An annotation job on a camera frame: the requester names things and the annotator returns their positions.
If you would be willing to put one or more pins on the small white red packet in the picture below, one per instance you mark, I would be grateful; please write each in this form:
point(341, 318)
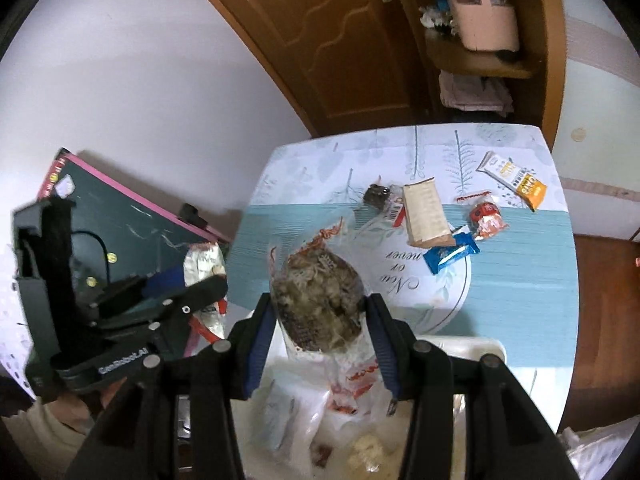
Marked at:
point(397, 209)

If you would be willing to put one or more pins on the red silver snack packet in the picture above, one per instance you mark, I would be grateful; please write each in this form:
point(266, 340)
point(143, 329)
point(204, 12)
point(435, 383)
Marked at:
point(202, 260)

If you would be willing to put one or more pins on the person's left forearm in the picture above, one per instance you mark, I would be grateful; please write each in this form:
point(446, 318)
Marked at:
point(55, 420)

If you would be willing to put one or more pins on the wooden corner shelf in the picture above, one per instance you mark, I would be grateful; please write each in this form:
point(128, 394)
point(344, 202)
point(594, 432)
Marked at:
point(475, 62)

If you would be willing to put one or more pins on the small dark snack packet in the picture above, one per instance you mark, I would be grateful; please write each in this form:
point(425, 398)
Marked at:
point(377, 195)

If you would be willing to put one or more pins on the leaf printed teal tablecloth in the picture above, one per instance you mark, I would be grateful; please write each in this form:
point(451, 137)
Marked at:
point(520, 280)

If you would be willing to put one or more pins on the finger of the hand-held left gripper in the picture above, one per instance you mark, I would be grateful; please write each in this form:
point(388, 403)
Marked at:
point(160, 280)
point(200, 291)

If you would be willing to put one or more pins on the small toy figures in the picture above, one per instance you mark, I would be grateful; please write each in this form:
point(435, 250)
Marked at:
point(435, 15)

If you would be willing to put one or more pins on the brown wooden door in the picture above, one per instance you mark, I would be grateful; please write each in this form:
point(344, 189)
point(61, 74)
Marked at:
point(320, 35)

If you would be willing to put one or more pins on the white dotted board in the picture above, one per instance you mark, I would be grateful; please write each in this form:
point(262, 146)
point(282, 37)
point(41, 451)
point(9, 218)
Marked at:
point(10, 340)

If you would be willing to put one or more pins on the green chalkboard with pink frame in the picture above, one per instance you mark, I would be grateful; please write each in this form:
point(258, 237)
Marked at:
point(130, 220)

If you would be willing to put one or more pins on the pale green wardrobe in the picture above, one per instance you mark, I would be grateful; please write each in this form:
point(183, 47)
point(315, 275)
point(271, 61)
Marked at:
point(600, 110)

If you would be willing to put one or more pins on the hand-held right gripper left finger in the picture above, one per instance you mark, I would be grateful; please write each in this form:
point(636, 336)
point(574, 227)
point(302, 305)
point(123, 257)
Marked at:
point(260, 355)

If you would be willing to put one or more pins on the tan wafer packet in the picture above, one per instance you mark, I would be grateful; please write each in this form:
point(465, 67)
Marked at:
point(424, 212)

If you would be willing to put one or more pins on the folded pink towels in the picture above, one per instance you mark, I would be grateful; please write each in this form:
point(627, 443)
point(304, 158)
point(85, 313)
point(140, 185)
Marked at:
point(470, 92)

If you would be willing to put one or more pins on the white orange oat bar packet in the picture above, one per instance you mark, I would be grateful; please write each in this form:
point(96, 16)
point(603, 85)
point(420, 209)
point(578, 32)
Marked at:
point(515, 177)

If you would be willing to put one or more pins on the white checked cloth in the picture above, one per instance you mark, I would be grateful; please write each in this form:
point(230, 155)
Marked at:
point(595, 450)

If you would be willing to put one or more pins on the pink plastic basket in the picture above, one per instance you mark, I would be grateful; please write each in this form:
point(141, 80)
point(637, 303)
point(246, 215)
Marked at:
point(485, 25)

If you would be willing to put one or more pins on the blue white snack packet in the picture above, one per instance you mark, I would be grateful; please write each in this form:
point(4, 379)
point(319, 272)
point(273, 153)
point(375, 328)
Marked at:
point(450, 254)

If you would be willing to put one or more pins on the white plastic tray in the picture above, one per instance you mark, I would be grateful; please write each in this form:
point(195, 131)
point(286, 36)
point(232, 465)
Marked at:
point(465, 347)

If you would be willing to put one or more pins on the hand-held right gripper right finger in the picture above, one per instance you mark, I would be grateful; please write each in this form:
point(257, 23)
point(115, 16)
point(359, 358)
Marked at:
point(387, 355)

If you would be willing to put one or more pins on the black chalkboard clip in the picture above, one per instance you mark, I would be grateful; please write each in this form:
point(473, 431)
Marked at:
point(194, 215)

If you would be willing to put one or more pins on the clear packet with floss bun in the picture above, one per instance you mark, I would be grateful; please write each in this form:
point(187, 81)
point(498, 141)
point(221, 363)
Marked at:
point(320, 300)

